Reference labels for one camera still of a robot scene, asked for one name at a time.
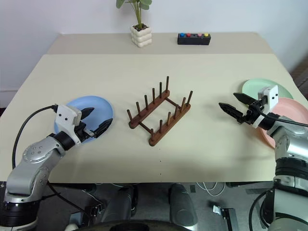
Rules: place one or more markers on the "dark round base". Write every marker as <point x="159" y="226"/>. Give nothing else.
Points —
<point x="139" y="226"/>

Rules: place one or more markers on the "black metal bracket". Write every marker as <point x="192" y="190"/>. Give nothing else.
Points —
<point x="226" y="214"/>

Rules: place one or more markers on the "green plate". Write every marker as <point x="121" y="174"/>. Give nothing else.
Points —
<point x="252" y="87"/>

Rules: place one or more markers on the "wooden dish rack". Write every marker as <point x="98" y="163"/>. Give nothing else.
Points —
<point x="160" y="106"/>

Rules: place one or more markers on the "green plant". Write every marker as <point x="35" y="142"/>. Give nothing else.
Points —
<point x="137" y="9"/>

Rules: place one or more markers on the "blue button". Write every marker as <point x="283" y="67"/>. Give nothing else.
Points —
<point x="183" y="34"/>

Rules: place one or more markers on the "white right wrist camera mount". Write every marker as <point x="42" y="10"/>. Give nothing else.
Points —
<point x="272" y="96"/>

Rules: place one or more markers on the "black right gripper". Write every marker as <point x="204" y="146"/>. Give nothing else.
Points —
<point x="255" y="110"/>

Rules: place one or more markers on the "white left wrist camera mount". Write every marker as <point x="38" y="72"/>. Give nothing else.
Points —
<point x="66" y="118"/>

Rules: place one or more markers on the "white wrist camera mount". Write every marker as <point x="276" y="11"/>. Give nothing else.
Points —
<point x="272" y="96"/>
<point x="66" y="118"/>

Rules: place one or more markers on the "white bubble plant pot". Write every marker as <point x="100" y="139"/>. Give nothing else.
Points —
<point x="141" y="37"/>

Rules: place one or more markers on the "blue plate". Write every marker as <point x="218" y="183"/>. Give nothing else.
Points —
<point x="101" y="106"/>

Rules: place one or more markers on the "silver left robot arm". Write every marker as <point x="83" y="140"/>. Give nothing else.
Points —
<point x="36" y="154"/>

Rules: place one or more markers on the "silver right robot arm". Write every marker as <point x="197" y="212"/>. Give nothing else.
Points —
<point x="292" y="144"/>

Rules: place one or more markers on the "black button box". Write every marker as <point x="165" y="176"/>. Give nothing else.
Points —
<point x="193" y="41"/>

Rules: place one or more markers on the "pink red plate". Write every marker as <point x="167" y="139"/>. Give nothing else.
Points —
<point x="290" y="108"/>

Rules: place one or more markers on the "dark rounded shape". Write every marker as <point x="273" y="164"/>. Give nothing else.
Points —
<point x="181" y="204"/>

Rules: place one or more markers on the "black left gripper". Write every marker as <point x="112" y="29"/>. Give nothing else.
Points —
<point x="81" y="133"/>

